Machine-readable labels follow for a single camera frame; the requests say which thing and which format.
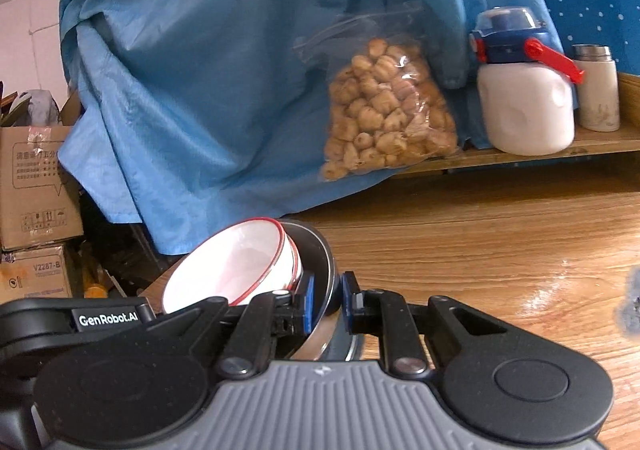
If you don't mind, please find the yellow tool handle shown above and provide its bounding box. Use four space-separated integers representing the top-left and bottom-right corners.
82 275 118 298

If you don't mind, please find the light blue cloth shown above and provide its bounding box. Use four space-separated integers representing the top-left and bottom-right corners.
57 0 551 256

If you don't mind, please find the steel bowl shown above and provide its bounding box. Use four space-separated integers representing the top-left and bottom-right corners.
150 219 343 361

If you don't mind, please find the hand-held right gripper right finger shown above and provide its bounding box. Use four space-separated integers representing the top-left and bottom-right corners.
340 271 508 376

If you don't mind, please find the large cardboard box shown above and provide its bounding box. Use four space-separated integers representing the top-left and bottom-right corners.
0 245 76 305

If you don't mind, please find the grey cloth bundle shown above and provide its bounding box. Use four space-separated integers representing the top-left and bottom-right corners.
10 89 61 127

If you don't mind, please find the white ceramic bowl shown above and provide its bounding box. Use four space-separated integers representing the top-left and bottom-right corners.
161 217 296 316

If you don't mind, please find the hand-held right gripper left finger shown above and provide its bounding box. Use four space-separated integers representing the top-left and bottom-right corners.
147 274 317 378

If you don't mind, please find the wooden desk shelf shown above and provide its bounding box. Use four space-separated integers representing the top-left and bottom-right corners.
385 73 640 181

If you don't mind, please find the white jug with blue lid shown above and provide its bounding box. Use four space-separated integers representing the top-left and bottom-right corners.
469 6 586 156

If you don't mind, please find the clear bag of snacks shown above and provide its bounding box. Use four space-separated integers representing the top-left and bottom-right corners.
292 0 460 182

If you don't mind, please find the white thermos bottle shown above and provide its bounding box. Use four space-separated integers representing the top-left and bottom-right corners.
571 44 621 132

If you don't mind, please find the printed cardboard box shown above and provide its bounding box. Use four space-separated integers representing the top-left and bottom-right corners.
0 125 85 252

